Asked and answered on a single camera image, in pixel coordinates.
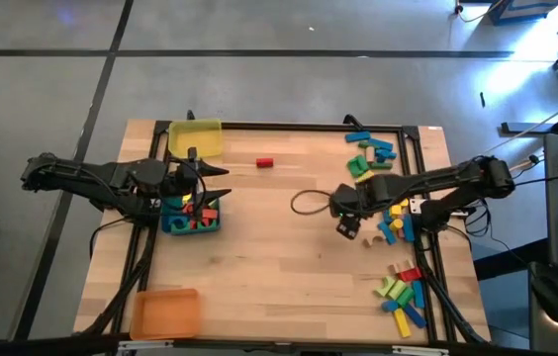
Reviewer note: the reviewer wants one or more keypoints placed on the black table frame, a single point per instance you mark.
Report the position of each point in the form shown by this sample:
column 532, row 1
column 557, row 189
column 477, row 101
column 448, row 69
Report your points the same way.
column 284, row 126

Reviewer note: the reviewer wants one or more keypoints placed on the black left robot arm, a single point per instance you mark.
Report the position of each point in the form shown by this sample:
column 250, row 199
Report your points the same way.
column 86, row 173

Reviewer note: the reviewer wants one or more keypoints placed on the small black floor object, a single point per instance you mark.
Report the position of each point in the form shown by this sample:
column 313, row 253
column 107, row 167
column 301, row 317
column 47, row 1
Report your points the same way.
column 482, row 99

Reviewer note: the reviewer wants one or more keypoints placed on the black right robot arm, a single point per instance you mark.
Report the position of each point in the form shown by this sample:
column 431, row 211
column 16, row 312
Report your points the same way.
column 432, row 178

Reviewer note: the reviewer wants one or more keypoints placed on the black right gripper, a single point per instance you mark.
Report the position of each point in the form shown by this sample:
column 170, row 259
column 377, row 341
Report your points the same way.
column 353, row 198

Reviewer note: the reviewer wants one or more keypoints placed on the black front bar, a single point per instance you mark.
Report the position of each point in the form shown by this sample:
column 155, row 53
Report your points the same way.
column 36, row 347

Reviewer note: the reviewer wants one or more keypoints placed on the light green arch block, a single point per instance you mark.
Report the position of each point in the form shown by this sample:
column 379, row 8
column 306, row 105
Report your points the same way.
column 383, row 288

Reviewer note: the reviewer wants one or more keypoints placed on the short blue wooden block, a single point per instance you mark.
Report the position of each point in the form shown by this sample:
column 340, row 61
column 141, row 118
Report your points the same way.
column 386, row 216

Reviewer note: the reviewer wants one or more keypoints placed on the large red wooden block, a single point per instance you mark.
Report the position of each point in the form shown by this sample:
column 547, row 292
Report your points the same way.
column 210, row 214

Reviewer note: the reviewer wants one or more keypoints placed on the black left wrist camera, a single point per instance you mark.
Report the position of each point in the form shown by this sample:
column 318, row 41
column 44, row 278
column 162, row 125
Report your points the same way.
column 192, row 153

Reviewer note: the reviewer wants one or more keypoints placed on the natural wood arch block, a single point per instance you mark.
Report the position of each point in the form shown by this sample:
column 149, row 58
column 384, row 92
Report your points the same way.
column 372, row 242

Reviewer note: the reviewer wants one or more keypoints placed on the orange plastic bin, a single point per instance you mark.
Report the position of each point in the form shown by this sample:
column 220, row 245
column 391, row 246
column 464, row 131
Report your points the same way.
column 165, row 316

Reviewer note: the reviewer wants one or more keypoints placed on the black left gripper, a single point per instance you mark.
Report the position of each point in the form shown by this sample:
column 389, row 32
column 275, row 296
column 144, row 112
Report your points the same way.
column 180, row 180

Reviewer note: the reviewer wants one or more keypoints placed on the black floor beam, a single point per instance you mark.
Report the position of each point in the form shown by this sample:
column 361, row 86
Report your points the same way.
column 521, row 128

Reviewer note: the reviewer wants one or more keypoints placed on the long yellow wooden block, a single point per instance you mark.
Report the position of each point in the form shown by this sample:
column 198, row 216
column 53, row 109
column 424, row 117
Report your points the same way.
column 401, row 323
column 364, row 176

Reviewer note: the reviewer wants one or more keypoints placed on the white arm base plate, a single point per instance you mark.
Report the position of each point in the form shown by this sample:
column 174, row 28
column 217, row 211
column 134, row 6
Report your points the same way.
column 417, row 206

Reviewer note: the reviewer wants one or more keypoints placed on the dark blue long block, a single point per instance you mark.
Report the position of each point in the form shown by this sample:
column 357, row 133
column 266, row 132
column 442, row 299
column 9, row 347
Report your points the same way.
column 415, row 316

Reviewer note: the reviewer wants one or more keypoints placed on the blue box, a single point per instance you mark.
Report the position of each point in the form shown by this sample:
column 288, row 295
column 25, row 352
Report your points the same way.
column 521, row 10

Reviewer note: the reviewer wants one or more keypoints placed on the black table clamp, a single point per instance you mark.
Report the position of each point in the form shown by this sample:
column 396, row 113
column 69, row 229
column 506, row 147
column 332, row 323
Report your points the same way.
column 190, row 115
column 353, row 121

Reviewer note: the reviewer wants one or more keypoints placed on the yellow translucent plastic bin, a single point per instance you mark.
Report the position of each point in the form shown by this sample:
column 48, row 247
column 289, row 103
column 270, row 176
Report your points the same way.
column 195, row 138

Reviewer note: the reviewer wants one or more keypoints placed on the light green wooden block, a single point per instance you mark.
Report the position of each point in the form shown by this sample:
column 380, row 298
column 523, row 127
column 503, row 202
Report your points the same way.
column 397, row 290

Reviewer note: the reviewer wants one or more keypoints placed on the blue wooden cylinder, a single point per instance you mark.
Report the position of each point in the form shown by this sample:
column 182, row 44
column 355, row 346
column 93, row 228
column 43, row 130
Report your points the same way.
column 385, row 155
column 390, row 306

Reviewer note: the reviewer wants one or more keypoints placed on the black mouse with light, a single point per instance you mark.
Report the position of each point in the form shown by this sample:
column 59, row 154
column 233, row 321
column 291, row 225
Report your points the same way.
column 551, row 296

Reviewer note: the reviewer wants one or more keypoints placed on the green wooden arch block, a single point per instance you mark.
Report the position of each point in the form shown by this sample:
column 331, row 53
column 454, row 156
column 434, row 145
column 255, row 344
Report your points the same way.
column 357, row 165

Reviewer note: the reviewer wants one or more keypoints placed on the silver bracket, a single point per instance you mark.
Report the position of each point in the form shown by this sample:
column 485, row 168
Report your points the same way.
column 145, row 345
column 420, row 351

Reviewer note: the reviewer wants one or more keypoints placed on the yellow wooden cylinder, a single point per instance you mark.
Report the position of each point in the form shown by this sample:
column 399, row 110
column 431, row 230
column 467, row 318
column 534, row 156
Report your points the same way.
column 396, row 225
column 403, row 202

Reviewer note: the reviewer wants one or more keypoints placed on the natural wood cylinder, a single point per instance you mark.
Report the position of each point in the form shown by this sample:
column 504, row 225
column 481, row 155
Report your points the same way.
column 370, row 154

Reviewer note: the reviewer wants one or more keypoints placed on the yellow wooden cube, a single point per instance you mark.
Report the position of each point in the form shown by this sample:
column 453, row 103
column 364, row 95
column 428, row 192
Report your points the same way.
column 396, row 210

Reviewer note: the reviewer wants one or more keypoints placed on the teal plastic bin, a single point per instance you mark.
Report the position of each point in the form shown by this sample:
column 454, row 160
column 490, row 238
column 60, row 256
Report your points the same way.
column 165, row 222

